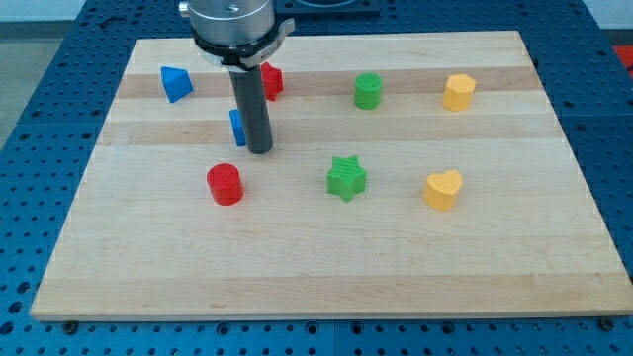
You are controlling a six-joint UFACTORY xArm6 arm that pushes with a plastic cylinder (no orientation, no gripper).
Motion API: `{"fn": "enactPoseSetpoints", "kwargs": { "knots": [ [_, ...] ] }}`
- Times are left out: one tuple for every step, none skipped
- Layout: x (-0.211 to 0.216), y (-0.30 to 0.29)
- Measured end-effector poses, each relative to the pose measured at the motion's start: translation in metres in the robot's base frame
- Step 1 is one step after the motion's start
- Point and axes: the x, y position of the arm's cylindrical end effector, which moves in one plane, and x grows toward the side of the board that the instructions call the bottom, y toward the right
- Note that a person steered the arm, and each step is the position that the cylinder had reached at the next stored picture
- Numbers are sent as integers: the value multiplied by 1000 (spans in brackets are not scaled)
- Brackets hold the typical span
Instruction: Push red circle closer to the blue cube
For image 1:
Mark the yellow heart block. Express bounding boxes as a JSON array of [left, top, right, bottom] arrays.
[[422, 170, 463, 212]]

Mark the red cylinder block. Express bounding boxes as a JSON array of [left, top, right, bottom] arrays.
[[207, 163, 243, 206]]

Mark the green cylinder block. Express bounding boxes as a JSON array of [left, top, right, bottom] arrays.
[[354, 72, 383, 110]]

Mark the wooden board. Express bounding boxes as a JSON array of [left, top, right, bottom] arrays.
[[31, 31, 632, 321]]

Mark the blue cube block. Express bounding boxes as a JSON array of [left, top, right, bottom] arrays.
[[228, 109, 246, 146]]

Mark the red star block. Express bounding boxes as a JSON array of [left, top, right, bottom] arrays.
[[261, 62, 284, 101]]

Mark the blue triangle block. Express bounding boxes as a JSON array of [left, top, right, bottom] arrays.
[[160, 66, 194, 103]]

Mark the yellow hexagon block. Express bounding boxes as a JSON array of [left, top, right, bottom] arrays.
[[442, 73, 477, 112]]

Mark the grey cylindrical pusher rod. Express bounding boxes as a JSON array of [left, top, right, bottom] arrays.
[[229, 66, 273, 154]]

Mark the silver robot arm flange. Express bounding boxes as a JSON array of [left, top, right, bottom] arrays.
[[178, 0, 295, 72]]

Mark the green star block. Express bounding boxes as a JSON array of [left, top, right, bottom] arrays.
[[326, 155, 367, 202]]

